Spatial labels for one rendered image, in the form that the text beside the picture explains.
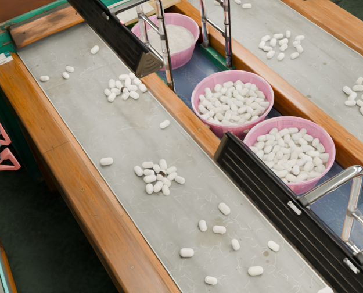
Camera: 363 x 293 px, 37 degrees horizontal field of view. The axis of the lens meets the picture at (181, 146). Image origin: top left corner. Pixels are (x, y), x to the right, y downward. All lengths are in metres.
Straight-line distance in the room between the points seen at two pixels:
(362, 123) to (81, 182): 0.87
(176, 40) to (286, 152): 0.68
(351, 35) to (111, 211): 1.06
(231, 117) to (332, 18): 0.60
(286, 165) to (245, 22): 0.73
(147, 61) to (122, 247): 0.49
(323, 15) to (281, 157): 0.69
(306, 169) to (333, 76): 0.42
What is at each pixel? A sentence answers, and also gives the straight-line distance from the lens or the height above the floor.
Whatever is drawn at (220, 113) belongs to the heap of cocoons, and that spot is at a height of 0.73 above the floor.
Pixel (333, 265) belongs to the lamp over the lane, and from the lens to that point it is 1.02.
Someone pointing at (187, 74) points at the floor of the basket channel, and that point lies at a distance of 2.00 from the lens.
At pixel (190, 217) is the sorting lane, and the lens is 1.48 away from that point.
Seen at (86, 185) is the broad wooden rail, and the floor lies 0.76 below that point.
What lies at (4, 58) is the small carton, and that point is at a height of 0.78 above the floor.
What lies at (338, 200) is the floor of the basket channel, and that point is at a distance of 1.61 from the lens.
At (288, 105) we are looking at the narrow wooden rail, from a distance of 1.76.
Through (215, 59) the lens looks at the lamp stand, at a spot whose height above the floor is 0.71.
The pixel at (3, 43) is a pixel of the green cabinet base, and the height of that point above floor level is 0.80.
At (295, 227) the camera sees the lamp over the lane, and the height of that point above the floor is 1.08.
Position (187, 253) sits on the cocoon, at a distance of 1.40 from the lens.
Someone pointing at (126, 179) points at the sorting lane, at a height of 0.74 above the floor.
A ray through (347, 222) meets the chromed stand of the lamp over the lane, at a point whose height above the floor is 0.93.
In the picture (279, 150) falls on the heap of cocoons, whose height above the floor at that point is 0.74.
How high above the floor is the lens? 1.96
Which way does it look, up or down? 47 degrees down
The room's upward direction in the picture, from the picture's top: 9 degrees counter-clockwise
